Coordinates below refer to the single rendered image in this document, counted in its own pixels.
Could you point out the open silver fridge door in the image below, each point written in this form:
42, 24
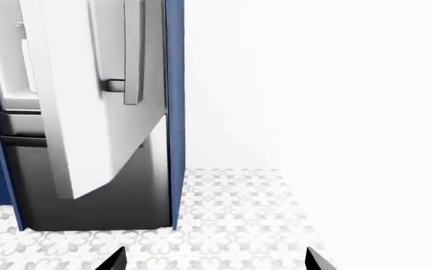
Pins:
99, 98

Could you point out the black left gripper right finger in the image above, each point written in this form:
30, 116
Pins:
316, 261

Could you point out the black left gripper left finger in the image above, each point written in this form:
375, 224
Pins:
115, 262

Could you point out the silver fridge body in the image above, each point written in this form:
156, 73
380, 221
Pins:
126, 191

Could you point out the blue fridge surround panel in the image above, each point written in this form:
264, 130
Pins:
175, 112

